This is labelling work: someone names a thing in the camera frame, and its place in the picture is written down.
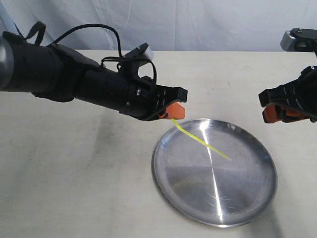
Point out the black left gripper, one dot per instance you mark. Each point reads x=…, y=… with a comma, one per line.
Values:
x=161, y=102

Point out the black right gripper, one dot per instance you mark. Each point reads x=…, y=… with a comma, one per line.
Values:
x=293, y=101

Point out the yellow plastic strip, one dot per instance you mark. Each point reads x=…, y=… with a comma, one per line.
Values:
x=178, y=126

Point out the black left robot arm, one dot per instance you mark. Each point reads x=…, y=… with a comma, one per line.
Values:
x=61, y=74

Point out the round metal plate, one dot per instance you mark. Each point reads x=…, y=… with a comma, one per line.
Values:
x=207, y=188

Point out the white backdrop cloth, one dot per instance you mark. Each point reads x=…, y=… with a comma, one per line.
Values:
x=169, y=25

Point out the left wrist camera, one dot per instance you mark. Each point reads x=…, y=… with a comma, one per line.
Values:
x=142, y=52

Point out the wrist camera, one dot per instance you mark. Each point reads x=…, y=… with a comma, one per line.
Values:
x=299, y=40
x=142, y=52

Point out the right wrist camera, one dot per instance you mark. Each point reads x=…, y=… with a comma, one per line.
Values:
x=299, y=40

